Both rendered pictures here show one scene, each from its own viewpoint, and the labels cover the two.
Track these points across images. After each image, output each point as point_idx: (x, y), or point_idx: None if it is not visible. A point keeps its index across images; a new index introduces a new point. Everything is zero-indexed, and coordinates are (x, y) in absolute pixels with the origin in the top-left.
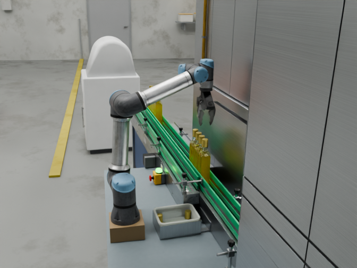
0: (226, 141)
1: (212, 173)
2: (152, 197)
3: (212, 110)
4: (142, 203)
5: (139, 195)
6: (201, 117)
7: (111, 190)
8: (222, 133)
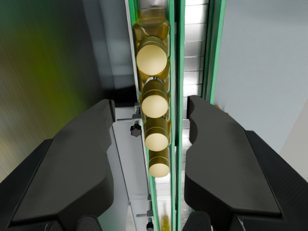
0: (44, 44)
1: (130, 9)
2: (239, 63)
3: (41, 201)
4: (265, 45)
5: (256, 75)
6: (210, 129)
7: (294, 102)
8: (52, 102)
